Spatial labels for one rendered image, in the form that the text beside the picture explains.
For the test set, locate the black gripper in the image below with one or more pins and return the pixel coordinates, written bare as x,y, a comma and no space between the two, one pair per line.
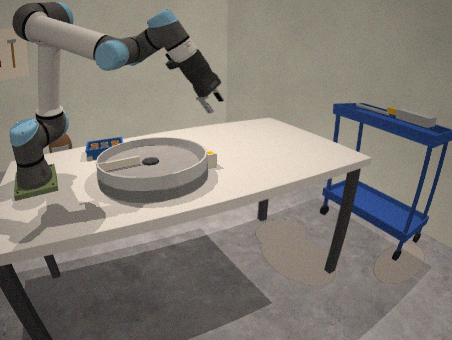
196,69

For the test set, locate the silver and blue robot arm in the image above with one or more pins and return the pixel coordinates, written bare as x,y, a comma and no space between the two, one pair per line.
27,137

